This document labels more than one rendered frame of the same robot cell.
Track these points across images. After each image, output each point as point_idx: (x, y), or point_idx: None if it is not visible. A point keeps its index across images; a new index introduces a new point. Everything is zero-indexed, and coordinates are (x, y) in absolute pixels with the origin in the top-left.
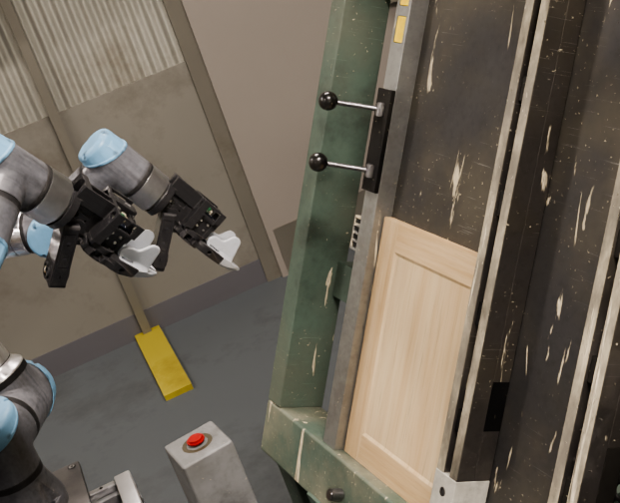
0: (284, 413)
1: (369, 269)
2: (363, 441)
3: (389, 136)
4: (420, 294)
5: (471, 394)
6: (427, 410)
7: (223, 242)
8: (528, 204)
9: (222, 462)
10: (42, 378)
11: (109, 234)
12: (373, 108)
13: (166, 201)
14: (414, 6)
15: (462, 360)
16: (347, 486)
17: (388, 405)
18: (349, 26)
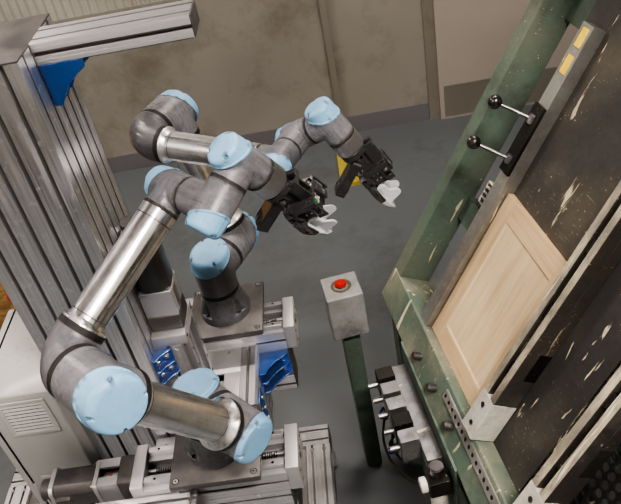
0: (401, 282)
1: (486, 224)
2: (445, 330)
3: (531, 140)
4: (514, 262)
5: (523, 359)
6: (492, 339)
7: (388, 189)
8: (611, 253)
9: (352, 304)
10: (251, 228)
11: (304, 212)
12: (526, 116)
13: (356, 157)
14: (583, 51)
15: (525, 333)
16: (426, 354)
17: (468, 319)
18: (531, 37)
